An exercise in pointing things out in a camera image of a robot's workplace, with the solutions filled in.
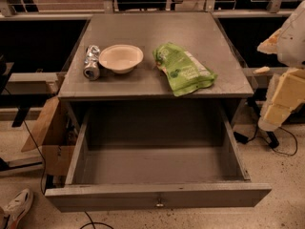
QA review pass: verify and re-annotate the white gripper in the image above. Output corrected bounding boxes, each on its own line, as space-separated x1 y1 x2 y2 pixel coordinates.
259 68 305 131

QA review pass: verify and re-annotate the green rice chip bag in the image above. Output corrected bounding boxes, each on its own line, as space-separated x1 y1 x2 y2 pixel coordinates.
152 43 217 96

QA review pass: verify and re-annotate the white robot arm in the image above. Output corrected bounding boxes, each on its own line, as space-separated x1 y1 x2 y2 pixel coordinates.
257 1 305 132

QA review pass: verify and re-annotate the open grey top drawer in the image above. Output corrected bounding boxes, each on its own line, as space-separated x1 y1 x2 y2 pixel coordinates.
46 102 272 212

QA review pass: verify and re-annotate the metal drawer knob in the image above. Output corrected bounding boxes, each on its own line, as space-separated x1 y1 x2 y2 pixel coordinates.
155 199 165 208

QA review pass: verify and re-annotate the black table leg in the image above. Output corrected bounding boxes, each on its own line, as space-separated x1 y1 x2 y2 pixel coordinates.
247 97 279 149

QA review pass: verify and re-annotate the grey wooden cabinet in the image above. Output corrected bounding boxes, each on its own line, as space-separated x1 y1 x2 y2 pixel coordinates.
58 12 253 127

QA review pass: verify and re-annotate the white paper bowl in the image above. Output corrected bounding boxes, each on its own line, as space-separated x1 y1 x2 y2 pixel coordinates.
99 45 144 73

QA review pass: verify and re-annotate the crushed silver soda can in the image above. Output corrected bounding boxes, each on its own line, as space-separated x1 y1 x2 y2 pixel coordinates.
83 45 100 80

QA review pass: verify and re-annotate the brown cardboard box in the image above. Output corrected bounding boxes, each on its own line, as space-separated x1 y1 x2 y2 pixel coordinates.
21 96 75 176

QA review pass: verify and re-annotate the white sneaker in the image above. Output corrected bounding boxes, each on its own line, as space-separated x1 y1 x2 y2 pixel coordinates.
0 188 33 229

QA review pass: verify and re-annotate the black floor cable right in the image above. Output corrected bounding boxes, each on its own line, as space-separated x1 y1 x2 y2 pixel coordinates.
234 121 299 157

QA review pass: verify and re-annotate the black floor cable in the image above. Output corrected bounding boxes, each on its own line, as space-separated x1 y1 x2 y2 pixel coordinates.
234 121 299 157
22 119 115 229

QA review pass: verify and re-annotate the black floor cable left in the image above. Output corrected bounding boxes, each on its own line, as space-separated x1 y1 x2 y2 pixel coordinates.
22 119 115 229

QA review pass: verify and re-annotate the metal railing frame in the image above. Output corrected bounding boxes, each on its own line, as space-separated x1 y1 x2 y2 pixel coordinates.
0 0 305 19

